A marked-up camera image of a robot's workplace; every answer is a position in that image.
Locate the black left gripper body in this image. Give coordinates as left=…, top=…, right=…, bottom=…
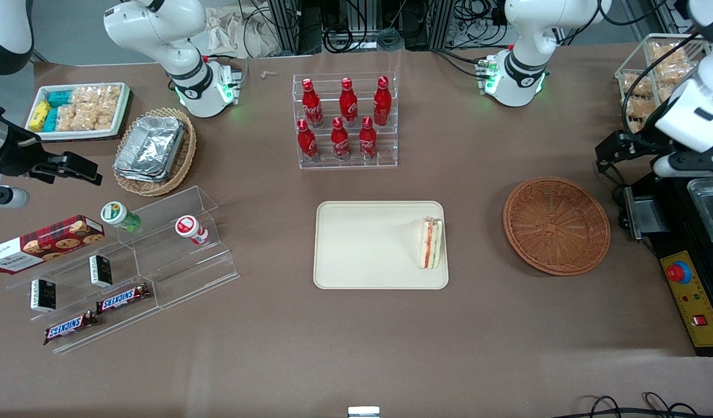
left=635, top=136, right=685, bottom=169

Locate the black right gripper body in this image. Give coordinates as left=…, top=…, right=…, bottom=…
left=0, top=137, right=64, bottom=175

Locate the triangle sandwich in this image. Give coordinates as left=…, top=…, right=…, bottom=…
left=417, top=217, right=444, bottom=269

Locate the white rectangular snack tray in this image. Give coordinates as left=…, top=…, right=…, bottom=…
left=24, top=82, right=129, bottom=141

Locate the aluminium foil tray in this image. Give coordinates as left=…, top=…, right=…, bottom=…
left=114, top=115, right=186, bottom=182
left=114, top=163, right=168, bottom=184

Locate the round brown wicker basket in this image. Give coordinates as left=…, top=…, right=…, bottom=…
left=503, top=177, right=611, bottom=276

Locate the oval light wicker basket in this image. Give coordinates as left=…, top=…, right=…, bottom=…
left=113, top=107, right=197, bottom=197

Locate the cream rectangular plastic tray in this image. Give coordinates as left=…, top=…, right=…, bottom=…
left=314, top=201, right=449, bottom=290

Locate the clear-wrapped rice cracker pack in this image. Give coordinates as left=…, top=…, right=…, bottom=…
left=98, top=86, right=123, bottom=131
left=624, top=102, right=649, bottom=132
left=621, top=73, right=653, bottom=100
left=57, top=104, right=97, bottom=133
left=650, top=44, right=693, bottom=76
left=71, top=86, right=105, bottom=108

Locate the yellow snack packet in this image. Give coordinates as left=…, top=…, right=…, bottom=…
left=29, top=101, right=49, bottom=132

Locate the green-lidded snack cup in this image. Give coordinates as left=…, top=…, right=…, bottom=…
left=100, top=201, right=141, bottom=233

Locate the dark box with metal plate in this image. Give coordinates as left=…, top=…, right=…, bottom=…
left=622, top=186, right=671, bottom=240

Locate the clear bin of pastries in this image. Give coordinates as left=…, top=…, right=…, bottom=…
left=615, top=34, right=711, bottom=134

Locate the red tartan cookie box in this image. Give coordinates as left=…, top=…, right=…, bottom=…
left=0, top=215, right=106, bottom=275

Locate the clear plastic container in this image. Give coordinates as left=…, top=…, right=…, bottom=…
left=687, top=177, right=713, bottom=247

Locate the small black tea box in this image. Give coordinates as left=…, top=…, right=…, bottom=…
left=89, top=254, right=113, bottom=288
left=30, top=279, right=57, bottom=313

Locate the red-lidded snack cup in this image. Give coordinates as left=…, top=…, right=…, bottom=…
left=175, top=215, right=209, bottom=246

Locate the snickers chocolate bar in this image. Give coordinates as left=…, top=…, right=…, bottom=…
left=96, top=283, right=151, bottom=314
left=43, top=311, right=99, bottom=346

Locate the clear acrylic stepped shelf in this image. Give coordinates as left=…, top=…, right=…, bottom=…
left=5, top=186, right=241, bottom=355

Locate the black machine with yellow panel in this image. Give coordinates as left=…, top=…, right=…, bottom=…
left=647, top=171, right=713, bottom=356

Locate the beige crumpled cloth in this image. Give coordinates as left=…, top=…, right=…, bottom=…
left=206, top=3, right=282, bottom=59

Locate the clear acrylic bottle rack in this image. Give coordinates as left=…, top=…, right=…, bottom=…
left=293, top=73, right=399, bottom=170

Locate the red cola bottle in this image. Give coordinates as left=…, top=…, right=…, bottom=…
left=297, top=118, right=318, bottom=163
left=331, top=117, right=350, bottom=162
left=301, top=78, right=323, bottom=128
left=339, top=77, right=359, bottom=127
left=374, top=75, right=392, bottom=127
left=359, top=116, right=377, bottom=160

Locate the grey equipment rack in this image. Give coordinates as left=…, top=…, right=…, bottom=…
left=268, top=0, right=453, bottom=54

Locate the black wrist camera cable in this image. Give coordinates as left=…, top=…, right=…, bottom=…
left=621, top=32, right=711, bottom=140

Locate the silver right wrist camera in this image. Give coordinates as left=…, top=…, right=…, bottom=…
left=0, top=186, right=30, bottom=209

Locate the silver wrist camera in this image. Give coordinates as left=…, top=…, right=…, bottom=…
left=653, top=152, right=713, bottom=178
left=0, top=186, right=30, bottom=209

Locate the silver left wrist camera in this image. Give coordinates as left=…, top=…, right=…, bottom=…
left=653, top=152, right=713, bottom=178

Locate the black machine cable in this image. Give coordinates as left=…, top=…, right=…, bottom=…
left=597, top=157, right=665, bottom=262

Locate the black arm base cable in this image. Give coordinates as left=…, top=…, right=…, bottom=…
left=432, top=49, right=486, bottom=80

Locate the black floor cable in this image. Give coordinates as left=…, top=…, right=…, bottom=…
left=557, top=393, right=705, bottom=418

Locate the black coiled cable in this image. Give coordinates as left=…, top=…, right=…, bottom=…
left=322, top=23, right=372, bottom=53

